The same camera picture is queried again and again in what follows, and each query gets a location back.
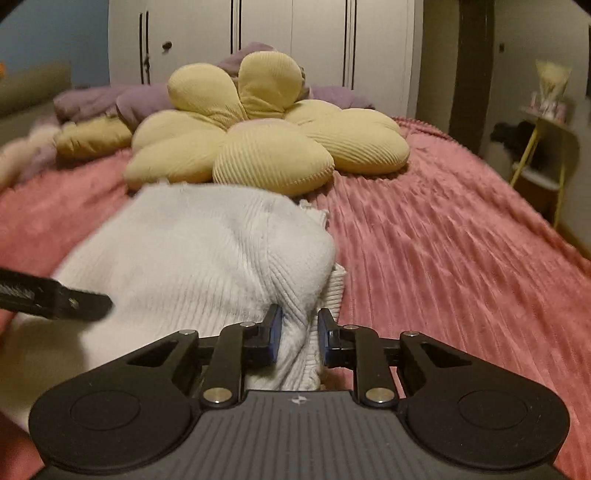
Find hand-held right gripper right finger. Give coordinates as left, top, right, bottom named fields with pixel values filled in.
left=318, top=308, right=490, bottom=408

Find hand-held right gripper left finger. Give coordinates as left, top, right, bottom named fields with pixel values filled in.
left=104, top=305, right=283, bottom=408

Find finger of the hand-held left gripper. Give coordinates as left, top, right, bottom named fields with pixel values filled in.
left=0, top=268, right=114, bottom=320

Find white knit sweater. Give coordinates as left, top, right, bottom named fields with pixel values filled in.
left=0, top=182, right=347, bottom=430

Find cream plush toy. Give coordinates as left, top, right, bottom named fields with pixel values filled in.
left=0, top=122, right=61, bottom=185

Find pink ribbed bed blanket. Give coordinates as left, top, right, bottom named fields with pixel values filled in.
left=0, top=115, right=591, bottom=480

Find small yellow pillow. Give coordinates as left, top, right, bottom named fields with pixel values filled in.
left=54, top=115, right=134, bottom=160

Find yellow flower-shaped pillow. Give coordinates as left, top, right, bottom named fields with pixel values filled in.
left=124, top=51, right=411, bottom=197

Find olive green cushion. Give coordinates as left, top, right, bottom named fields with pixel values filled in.
left=0, top=62, right=72, bottom=116

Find purple duvet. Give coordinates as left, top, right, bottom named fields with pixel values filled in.
left=53, top=41, right=377, bottom=132

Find dark cloth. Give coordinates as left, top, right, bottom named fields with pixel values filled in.
left=490, top=121, right=536, bottom=151

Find yellow-legged side table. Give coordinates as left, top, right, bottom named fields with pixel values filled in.
left=508, top=108, right=581, bottom=224

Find white wardrobe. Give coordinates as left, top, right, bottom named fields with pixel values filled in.
left=107, top=0, right=423, bottom=116

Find cream wrapped bouquet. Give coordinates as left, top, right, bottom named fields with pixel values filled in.
left=536, top=59, right=573, bottom=100

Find dark wooden post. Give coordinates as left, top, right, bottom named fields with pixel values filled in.
left=450, top=0, right=496, bottom=141

